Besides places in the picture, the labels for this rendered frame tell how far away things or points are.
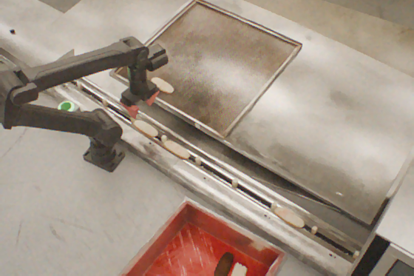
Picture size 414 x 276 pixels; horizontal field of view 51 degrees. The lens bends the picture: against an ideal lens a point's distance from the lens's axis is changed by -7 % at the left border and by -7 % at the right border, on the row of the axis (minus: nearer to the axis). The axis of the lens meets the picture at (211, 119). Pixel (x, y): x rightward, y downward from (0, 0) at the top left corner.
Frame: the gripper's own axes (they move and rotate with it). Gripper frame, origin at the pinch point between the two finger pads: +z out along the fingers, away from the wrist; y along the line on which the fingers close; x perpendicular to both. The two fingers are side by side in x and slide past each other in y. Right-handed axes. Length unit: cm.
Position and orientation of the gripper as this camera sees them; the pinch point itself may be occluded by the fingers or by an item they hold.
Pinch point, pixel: (141, 109)
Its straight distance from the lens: 150.8
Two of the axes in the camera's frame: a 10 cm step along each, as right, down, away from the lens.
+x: -8.0, -4.5, 4.0
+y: 6.0, -5.7, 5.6
